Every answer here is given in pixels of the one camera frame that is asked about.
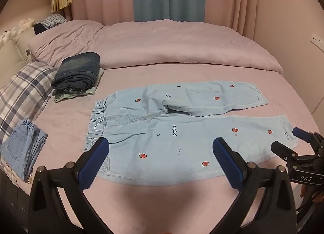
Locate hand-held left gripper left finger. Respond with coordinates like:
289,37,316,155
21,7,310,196
27,136,112,234

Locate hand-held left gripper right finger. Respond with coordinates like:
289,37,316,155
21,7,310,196
212,136,296,234

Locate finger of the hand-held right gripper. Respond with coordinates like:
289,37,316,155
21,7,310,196
292,127,320,146
270,141,299,164

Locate light blue strawberry pants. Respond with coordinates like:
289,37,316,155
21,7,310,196
85,80,298,186

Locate folded pale green cloth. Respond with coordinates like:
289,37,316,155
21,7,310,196
53,68,105,103

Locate folded blue jeans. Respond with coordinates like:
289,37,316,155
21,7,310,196
1,118,48,183

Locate folded dark denim jeans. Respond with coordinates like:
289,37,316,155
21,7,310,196
51,52,101,93

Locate plaid pillow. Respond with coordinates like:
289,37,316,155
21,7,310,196
0,61,58,146

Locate pink duvet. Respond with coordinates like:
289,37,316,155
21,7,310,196
28,19,283,75

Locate beige headboard cushion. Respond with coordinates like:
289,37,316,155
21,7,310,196
0,28,36,89

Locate blue striped pillow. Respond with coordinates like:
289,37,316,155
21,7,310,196
34,13,68,35

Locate white plush toy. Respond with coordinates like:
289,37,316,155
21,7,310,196
0,28,19,46
17,18,35,31

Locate white wall socket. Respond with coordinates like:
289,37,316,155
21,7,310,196
310,33,324,53

